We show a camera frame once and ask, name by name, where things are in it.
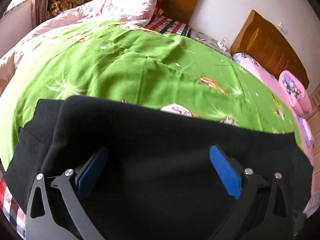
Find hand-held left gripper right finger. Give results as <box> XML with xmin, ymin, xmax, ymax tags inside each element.
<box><xmin>209</xmin><ymin>144</ymin><xmax>294</xmax><ymax>240</ymax></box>

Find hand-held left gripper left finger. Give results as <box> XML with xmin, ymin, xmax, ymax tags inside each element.
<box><xmin>25</xmin><ymin>146</ymin><xmax>108</xmax><ymax>240</ymax></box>

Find black pants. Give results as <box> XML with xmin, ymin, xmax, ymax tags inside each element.
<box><xmin>4</xmin><ymin>95</ymin><xmax>314</xmax><ymax>240</ymax></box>

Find long pink rolled quilt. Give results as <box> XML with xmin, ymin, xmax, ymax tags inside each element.
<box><xmin>232</xmin><ymin>52</ymin><xmax>314</xmax><ymax>148</ymax></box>

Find pink cartoon print pillow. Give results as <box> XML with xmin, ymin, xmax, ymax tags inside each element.
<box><xmin>278</xmin><ymin>70</ymin><xmax>313</xmax><ymax>116</ymax></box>

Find green printed blanket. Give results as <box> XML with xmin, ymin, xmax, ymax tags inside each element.
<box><xmin>0</xmin><ymin>20</ymin><xmax>304</xmax><ymax>166</ymax></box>

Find floral bed sheet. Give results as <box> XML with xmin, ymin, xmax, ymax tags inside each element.
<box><xmin>190</xmin><ymin>29</ymin><xmax>233</xmax><ymax>58</ymax></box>

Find wooden headboard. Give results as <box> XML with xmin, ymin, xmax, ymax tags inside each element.
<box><xmin>84</xmin><ymin>0</ymin><xmax>202</xmax><ymax>26</ymax></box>
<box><xmin>230</xmin><ymin>10</ymin><xmax>310</xmax><ymax>89</ymax></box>

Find red plaid bed sheet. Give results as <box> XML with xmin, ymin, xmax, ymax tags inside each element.
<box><xmin>0</xmin><ymin>15</ymin><xmax>192</xmax><ymax>238</ymax></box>

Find pink white patterned pillow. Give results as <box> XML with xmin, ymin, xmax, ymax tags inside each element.
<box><xmin>0</xmin><ymin>0</ymin><xmax>162</xmax><ymax>85</ymax></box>

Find brown plush toy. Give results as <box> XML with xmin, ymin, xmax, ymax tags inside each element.
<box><xmin>47</xmin><ymin>0</ymin><xmax>83</xmax><ymax>19</ymax></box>

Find striped curtain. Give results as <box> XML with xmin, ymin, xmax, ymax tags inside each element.
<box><xmin>34</xmin><ymin>0</ymin><xmax>62</xmax><ymax>27</ymax></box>

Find white charger with cable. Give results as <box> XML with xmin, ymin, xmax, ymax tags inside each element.
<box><xmin>216</xmin><ymin>37</ymin><xmax>231</xmax><ymax>51</ymax></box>

